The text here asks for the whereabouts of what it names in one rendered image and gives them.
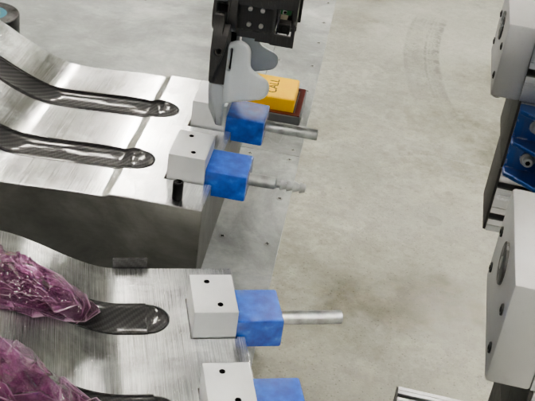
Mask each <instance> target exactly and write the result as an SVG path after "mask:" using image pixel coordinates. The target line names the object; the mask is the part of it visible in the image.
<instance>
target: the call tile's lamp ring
mask: <svg viewBox="0 0 535 401"><path fill-rule="evenodd" d="M299 91H300V93H299V99H298V102H297V105H296V108H295V113H291V112H286V111H278V110H273V109H270V111H269V112H272V113H277V114H281V115H290V116H295V117H299V116H300V112H301V109H302V105H303V100H304V96H305V93H306V89H302V88H299Z"/></svg>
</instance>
